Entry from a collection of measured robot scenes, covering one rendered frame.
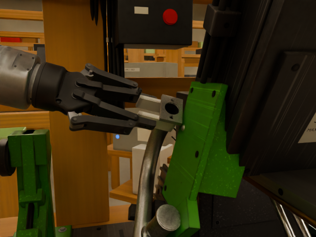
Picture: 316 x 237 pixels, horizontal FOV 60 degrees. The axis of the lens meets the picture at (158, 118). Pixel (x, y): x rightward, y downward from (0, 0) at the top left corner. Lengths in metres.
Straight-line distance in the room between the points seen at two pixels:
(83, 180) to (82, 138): 0.11
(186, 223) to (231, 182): 0.10
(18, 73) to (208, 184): 0.32
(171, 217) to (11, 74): 0.30
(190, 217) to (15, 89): 0.30
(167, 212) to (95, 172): 0.39
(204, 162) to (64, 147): 0.44
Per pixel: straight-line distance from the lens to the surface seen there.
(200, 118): 0.41
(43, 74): 0.44
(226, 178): 0.43
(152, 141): 0.54
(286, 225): 0.47
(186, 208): 0.40
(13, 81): 0.44
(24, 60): 0.45
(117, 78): 0.50
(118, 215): 0.85
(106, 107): 0.45
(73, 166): 0.76
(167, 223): 0.40
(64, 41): 0.72
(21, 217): 0.64
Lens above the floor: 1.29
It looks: 9 degrees down
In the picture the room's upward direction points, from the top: straight up
